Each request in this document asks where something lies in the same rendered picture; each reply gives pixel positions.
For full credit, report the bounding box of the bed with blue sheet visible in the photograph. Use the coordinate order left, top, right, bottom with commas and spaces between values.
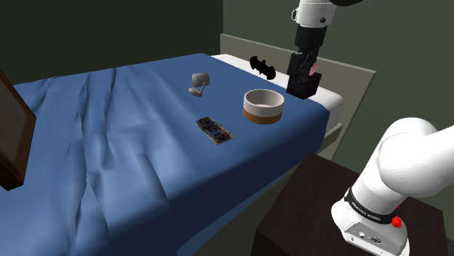
0, 33, 377, 256

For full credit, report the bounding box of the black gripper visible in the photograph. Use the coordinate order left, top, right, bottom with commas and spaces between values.
285, 23, 328, 101

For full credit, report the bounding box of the dark brown robot stand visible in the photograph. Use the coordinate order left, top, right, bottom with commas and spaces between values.
250, 152, 454, 256

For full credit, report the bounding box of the brown wooden cabinet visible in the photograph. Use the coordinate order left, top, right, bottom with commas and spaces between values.
0, 69, 37, 191

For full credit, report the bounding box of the black bat figure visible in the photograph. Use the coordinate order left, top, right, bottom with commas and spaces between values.
249, 55, 276, 81

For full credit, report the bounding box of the dark rectangular circuit board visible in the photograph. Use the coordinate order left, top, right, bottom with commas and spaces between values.
195, 116, 234, 146

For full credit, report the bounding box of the white and brown bowl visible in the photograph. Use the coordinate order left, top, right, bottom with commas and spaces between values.
242, 89, 286, 125

